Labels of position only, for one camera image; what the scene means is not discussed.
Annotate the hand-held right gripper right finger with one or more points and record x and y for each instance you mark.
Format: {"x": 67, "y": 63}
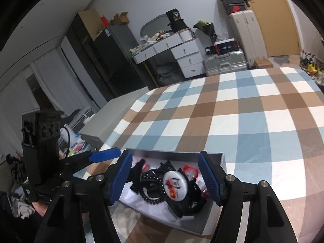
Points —
{"x": 210, "y": 179}

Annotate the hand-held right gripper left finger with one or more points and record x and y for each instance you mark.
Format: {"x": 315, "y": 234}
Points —
{"x": 124, "y": 179}

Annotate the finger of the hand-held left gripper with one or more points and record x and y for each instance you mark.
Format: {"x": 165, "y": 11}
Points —
{"x": 105, "y": 155}

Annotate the white round badge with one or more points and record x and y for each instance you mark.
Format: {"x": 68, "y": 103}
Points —
{"x": 176, "y": 186}

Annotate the black hair claw clip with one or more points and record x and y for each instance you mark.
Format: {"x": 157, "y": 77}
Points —
{"x": 187, "y": 208}

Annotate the silver cardboard box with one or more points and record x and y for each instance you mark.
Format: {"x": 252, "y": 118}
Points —
{"x": 164, "y": 155}

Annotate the person's left hand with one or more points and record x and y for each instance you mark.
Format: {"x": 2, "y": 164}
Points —
{"x": 40, "y": 208}

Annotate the cluttered side table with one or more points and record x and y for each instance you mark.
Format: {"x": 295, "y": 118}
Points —
{"x": 78, "y": 144}

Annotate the checkered blanket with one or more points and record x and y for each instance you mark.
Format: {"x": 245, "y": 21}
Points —
{"x": 227, "y": 121}

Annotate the black fridge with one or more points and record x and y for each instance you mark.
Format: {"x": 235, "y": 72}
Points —
{"x": 114, "y": 55}

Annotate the silver suitcase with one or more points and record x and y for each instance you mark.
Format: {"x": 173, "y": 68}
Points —
{"x": 225, "y": 62}

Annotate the white desk with drawers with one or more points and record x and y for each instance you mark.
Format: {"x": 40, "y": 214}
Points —
{"x": 182, "y": 53}

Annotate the small cardboard floor box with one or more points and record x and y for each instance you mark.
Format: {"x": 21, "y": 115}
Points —
{"x": 263, "y": 63}

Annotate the black and red box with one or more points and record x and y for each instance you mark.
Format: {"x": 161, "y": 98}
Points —
{"x": 222, "y": 46}

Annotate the white suitcase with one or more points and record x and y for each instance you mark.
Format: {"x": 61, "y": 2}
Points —
{"x": 246, "y": 35}

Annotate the green bag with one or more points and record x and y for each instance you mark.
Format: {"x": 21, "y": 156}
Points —
{"x": 205, "y": 27}

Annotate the shoe rack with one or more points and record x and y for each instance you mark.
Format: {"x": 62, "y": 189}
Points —
{"x": 311, "y": 65}

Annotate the wooden door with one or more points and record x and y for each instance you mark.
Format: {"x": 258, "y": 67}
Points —
{"x": 273, "y": 17}

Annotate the stack of shoe boxes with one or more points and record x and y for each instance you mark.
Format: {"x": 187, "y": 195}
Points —
{"x": 232, "y": 1}

